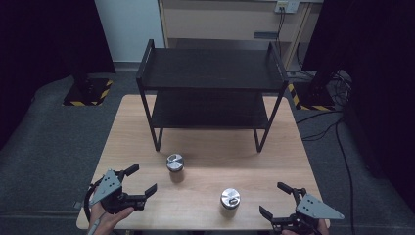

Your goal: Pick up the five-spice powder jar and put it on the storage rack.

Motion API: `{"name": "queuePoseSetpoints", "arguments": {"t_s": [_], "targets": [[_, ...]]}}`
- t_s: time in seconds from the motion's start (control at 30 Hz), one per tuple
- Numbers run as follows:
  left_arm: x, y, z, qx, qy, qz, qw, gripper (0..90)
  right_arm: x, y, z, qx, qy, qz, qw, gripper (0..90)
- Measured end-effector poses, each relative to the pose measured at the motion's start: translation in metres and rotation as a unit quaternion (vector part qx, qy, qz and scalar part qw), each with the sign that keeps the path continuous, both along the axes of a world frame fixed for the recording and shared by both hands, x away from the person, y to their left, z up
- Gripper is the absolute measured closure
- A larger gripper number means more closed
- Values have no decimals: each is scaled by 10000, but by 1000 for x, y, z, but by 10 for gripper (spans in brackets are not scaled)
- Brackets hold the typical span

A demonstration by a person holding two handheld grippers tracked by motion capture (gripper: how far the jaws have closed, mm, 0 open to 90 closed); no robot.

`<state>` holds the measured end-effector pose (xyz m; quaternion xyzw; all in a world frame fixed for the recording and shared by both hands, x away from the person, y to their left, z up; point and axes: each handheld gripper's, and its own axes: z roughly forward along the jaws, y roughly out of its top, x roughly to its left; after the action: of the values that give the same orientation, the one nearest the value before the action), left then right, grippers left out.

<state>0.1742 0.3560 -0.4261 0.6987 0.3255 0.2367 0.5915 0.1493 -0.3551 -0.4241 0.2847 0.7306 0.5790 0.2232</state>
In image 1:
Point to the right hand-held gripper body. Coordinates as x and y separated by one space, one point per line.
314 209

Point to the black curtain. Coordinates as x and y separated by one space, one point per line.
385 81
39 49

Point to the orange-brown spice glass jar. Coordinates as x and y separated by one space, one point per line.
175 163

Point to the striped black stand base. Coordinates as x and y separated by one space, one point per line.
313 98
88 94

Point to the person's left hand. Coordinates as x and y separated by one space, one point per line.
106 222

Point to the person's right hand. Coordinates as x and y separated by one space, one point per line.
323 228

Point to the white wall socket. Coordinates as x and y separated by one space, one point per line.
287 6

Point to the black two-tier shelf rack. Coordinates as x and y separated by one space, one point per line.
212 68

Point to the beige cabinet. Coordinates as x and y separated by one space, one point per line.
228 23

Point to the grey tape piece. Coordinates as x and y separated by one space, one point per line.
77 205

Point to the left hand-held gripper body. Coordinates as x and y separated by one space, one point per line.
109 187

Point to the tan spice glass jar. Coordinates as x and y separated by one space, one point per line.
230 198

